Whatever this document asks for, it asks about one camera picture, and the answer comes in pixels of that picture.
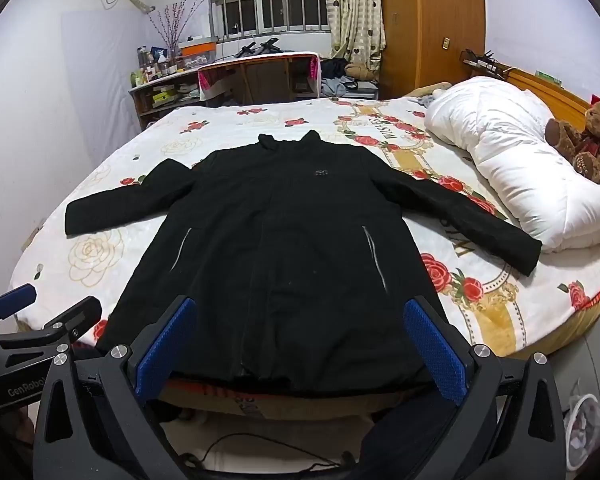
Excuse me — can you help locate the heart patterned curtain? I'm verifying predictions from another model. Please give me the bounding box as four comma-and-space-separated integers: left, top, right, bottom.
325, 0, 383, 68

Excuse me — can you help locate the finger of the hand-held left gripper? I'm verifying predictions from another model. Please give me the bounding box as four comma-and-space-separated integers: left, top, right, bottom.
0, 283, 37, 333
44, 296, 103, 347

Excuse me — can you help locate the dried branch bouquet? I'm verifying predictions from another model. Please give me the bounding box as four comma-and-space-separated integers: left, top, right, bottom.
147, 0, 203, 61

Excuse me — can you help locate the wooden wardrobe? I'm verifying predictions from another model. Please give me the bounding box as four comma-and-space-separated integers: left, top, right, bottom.
379, 0, 486, 101

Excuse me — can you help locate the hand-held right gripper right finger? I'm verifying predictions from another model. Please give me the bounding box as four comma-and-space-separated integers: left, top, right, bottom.
402, 295, 566, 480

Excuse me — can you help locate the bin with white bag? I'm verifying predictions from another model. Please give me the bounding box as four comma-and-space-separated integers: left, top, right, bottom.
562, 392, 600, 471

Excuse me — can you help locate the orange and white box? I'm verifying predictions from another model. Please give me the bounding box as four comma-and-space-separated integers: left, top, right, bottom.
179, 37, 217, 68

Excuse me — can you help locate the black jacket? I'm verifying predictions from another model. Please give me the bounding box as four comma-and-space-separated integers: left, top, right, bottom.
64, 130, 543, 393

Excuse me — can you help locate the barred window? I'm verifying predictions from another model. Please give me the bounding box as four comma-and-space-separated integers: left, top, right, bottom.
208, 0, 331, 41

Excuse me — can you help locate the pink patterned cloth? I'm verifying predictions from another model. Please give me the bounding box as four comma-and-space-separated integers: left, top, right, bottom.
198, 67, 231, 101

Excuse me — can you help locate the low cluttered shelf unit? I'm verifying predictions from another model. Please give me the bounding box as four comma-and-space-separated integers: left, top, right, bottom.
128, 67, 203, 131

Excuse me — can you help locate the pile of dark clothes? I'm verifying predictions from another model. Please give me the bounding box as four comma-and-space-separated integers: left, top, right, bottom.
320, 57, 381, 101

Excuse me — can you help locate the wooden headboard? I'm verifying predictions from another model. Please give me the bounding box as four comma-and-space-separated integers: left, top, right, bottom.
462, 50, 600, 123

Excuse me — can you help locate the black floor cable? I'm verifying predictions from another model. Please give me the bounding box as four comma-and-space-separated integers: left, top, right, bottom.
180, 432, 361, 473

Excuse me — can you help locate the black wire rack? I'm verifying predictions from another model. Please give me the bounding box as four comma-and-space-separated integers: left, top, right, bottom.
461, 49, 503, 69

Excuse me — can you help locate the beige pillow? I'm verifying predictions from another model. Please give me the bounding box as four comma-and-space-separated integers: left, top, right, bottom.
405, 82, 453, 106

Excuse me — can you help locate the group of bottles and jars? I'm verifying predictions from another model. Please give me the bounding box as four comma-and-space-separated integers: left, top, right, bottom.
130, 45, 186, 86

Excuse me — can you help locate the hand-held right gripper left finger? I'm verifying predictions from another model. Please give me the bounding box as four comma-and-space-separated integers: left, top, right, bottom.
32, 296, 197, 480

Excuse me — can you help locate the white topped wooden desk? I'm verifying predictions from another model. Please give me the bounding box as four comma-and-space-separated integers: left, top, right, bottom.
197, 51, 323, 108

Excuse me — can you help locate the white duvet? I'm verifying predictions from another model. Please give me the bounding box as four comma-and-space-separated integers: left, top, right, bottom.
424, 76, 600, 253

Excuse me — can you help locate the bed with floral sheet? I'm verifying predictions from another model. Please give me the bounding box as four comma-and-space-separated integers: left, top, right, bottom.
10, 95, 600, 418

